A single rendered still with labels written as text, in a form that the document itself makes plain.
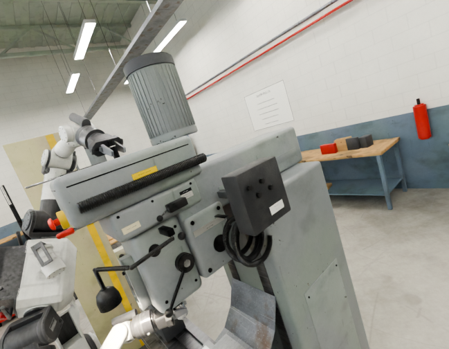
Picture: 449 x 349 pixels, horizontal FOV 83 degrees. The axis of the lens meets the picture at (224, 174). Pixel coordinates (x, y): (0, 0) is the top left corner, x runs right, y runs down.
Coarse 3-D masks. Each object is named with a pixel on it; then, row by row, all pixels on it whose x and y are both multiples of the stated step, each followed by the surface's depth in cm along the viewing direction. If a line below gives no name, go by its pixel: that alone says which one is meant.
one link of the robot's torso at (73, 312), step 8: (72, 304) 128; (64, 312) 125; (72, 312) 127; (64, 320) 127; (72, 320) 130; (64, 328) 127; (72, 328) 130; (64, 336) 127; (72, 336) 130; (80, 336) 129; (88, 336) 134; (64, 344) 126; (72, 344) 125; (80, 344) 127; (88, 344) 129
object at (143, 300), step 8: (128, 256) 91; (120, 264) 91; (128, 264) 90; (128, 272) 90; (136, 272) 92; (136, 280) 92; (136, 288) 92; (144, 288) 93; (136, 296) 93; (144, 296) 93; (144, 304) 93
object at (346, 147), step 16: (336, 144) 419; (352, 144) 398; (368, 144) 386; (384, 144) 373; (304, 160) 441; (320, 160) 416; (400, 160) 391; (384, 176) 353; (400, 176) 398; (336, 192) 430; (352, 192) 409; (368, 192) 389; (384, 192) 361; (0, 240) 712
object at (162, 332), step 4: (148, 308) 134; (152, 308) 132; (176, 320) 134; (180, 320) 136; (176, 324) 134; (180, 324) 136; (184, 324) 137; (164, 328) 130; (168, 328) 131; (172, 328) 133; (176, 328) 134; (180, 328) 135; (160, 332) 135; (164, 332) 130; (168, 332) 131; (172, 332) 133; (176, 332) 134; (164, 336) 130; (168, 336) 131; (172, 336) 132; (168, 340) 131
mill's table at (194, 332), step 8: (184, 320) 143; (184, 328) 139; (192, 328) 135; (152, 336) 139; (160, 336) 137; (176, 336) 133; (184, 336) 132; (192, 336) 132; (200, 336) 128; (152, 344) 133; (160, 344) 134; (168, 344) 130; (176, 344) 128; (184, 344) 126; (192, 344) 125; (200, 344) 125
